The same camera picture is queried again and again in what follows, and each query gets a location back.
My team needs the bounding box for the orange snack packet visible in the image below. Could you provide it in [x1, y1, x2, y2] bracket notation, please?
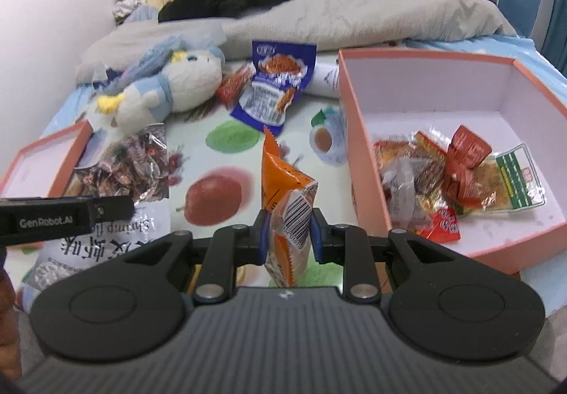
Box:
[262, 128, 318, 287]

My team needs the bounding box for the small red snack packet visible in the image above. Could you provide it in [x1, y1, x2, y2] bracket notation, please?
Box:
[416, 208, 460, 243]

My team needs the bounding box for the dark candy bag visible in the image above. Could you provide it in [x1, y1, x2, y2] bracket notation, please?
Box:
[67, 123, 169, 203]

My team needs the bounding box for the small red peanut packet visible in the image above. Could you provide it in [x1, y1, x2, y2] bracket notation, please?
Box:
[215, 63, 256, 111]

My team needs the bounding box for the blue snack packet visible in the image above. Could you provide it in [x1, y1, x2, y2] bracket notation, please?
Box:
[231, 40, 317, 137]

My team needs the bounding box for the green white snack packet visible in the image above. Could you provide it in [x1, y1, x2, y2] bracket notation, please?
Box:
[455, 143, 546, 215]

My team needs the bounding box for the large red snack bag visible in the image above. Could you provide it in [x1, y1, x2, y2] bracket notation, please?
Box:
[373, 131, 447, 231]

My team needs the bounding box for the person's left hand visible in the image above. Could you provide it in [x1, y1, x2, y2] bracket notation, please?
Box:
[0, 269, 22, 379]

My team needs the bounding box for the pink box lid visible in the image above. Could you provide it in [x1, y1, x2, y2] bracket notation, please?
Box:
[1, 120, 92, 199]

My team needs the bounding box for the white shrimp chips bag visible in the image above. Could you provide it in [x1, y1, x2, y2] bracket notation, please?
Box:
[22, 198, 170, 292]

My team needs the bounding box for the pink cardboard box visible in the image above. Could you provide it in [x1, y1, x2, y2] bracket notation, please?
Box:
[338, 48, 566, 273]

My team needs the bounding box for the white spray bottle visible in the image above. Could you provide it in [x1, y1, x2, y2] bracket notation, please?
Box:
[305, 62, 340, 99]

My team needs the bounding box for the white blue plush penguin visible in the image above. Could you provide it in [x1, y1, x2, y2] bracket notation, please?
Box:
[97, 50, 225, 135]

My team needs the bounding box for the grey duvet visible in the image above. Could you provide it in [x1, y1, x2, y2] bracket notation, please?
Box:
[76, 0, 515, 84]

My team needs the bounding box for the pile of clothes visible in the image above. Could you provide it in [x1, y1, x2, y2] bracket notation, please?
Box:
[112, 0, 173, 26]

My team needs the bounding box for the blue star bedsheet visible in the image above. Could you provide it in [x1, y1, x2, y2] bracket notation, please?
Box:
[404, 35, 566, 103]

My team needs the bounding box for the blue curtain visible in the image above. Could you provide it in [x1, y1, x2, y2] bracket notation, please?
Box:
[542, 0, 567, 75]

